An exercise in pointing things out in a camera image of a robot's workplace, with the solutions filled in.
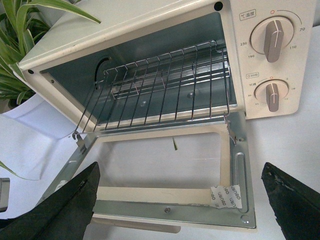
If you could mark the cream Toshiba toaster oven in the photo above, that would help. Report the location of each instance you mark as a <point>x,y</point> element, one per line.
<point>61,66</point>

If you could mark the timer dial knob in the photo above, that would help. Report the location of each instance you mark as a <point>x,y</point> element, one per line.
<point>272,92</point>

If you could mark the temperature dial knob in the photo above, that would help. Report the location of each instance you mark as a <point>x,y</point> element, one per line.
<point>271,35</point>

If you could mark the oven door with glass window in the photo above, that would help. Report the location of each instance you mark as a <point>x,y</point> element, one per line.
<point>146,184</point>

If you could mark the metal wire oven rack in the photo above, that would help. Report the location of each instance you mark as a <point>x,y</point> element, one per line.
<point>180,87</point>

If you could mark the green potted plant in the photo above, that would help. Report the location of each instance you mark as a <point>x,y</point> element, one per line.
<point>18,36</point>

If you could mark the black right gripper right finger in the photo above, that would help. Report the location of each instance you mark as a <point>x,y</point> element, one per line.
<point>296,206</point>

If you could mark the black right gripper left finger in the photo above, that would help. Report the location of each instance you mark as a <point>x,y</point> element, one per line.
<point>64,215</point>

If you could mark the small green leaf fragment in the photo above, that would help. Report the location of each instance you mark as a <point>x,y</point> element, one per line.
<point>174,144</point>

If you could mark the grey metal object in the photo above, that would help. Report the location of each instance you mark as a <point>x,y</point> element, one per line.
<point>4,193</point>

